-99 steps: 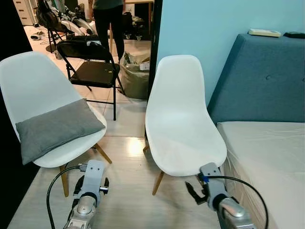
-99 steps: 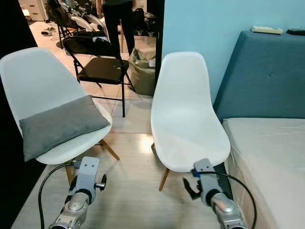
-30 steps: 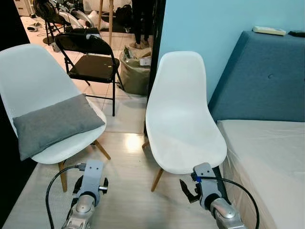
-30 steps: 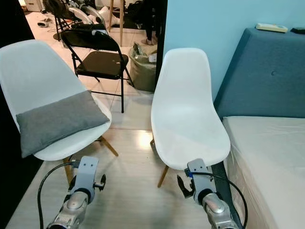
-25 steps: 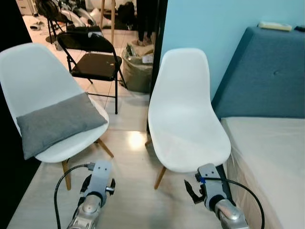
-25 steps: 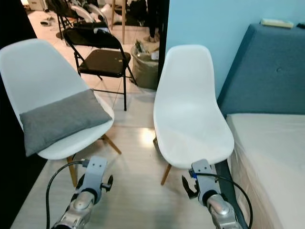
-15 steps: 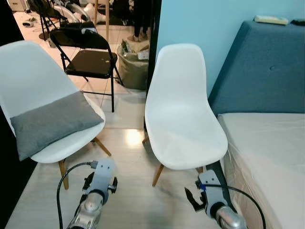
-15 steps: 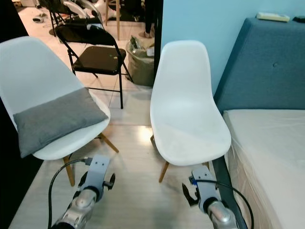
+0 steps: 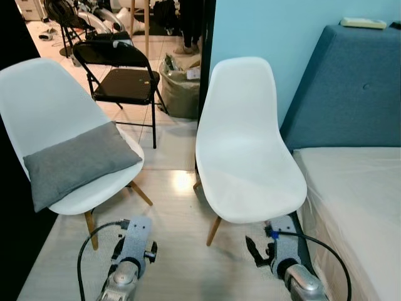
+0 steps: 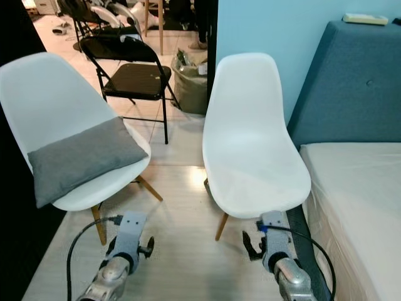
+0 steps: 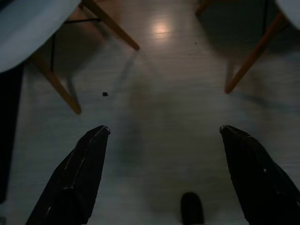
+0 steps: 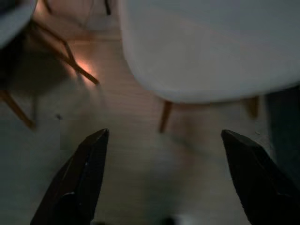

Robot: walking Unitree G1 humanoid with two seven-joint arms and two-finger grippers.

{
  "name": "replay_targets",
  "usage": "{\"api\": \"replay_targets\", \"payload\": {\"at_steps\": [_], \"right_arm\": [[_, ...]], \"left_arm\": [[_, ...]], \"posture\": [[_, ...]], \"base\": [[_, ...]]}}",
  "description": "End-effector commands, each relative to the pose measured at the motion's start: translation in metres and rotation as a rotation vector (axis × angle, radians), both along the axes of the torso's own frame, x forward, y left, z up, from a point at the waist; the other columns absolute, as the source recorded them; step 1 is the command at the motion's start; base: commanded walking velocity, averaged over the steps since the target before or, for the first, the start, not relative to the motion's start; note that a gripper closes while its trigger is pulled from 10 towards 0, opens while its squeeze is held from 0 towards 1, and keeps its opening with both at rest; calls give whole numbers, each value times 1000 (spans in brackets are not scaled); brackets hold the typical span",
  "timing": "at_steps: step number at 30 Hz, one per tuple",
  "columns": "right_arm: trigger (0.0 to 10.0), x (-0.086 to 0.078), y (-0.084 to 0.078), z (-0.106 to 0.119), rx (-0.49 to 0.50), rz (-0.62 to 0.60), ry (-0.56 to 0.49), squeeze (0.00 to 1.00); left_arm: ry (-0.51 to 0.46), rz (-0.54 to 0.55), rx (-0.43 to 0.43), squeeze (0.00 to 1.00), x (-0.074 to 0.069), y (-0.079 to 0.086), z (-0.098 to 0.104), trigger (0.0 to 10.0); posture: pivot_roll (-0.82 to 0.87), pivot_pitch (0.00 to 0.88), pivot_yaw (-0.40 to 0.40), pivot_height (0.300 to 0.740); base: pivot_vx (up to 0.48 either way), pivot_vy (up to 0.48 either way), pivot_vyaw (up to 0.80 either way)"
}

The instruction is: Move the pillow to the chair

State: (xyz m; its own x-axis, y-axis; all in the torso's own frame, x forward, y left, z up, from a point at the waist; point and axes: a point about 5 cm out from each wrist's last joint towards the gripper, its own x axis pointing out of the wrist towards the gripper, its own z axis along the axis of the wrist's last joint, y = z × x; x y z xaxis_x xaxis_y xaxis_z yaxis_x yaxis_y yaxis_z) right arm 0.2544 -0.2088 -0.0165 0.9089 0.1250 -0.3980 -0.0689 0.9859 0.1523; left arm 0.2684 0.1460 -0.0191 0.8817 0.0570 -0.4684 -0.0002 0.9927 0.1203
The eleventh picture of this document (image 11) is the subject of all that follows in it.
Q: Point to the white shell chair wooden legs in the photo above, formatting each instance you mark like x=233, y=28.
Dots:
x=28, y=28
x=256, y=51

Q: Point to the black door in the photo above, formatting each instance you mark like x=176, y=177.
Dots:
x=9, y=129

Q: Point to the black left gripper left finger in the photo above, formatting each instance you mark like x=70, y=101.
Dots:
x=75, y=182

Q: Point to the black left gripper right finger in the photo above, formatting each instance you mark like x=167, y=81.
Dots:
x=262, y=187

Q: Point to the small black floor chip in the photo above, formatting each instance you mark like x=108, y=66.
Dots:
x=105, y=94

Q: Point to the black robot foot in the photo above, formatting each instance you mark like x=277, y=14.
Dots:
x=192, y=208

